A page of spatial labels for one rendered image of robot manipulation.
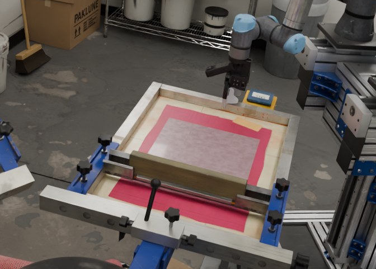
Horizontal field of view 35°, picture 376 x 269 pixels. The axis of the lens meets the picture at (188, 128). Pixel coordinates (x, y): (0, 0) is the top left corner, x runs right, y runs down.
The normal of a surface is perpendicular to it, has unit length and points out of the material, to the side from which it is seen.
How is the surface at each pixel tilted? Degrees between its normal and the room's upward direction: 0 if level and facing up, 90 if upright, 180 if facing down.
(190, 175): 91
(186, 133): 1
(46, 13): 90
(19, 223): 0
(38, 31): 90
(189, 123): 1
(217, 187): 91
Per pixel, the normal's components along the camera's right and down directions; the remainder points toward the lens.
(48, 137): 0.13, -0.85
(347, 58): 0.17, 0.52
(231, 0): -0.25, 0.47
